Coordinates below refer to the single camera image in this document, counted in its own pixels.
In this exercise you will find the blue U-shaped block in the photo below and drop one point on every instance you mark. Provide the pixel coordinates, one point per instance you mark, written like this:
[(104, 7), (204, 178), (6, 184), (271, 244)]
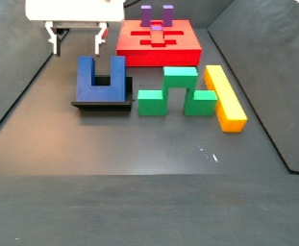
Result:
[(101, 88)]

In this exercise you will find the yellow long block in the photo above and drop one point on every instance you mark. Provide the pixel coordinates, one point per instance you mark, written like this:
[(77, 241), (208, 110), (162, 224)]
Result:
[(231, 113)]

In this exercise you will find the green stepped block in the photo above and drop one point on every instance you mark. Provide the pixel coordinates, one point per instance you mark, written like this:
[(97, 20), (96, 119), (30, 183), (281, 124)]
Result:
[(178, 84)]

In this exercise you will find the red puzzle base block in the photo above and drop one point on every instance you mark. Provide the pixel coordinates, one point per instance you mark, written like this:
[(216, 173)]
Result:
[(158, 45)]

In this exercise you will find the purple U-shaped block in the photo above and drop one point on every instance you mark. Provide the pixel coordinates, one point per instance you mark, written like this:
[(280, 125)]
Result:
[(166, 21)]

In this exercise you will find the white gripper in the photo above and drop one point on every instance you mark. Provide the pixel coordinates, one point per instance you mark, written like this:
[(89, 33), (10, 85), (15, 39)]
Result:
[(76, 14)]

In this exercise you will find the black angled fixture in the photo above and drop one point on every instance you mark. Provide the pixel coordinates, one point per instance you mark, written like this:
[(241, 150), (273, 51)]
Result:
[(110, 106)]

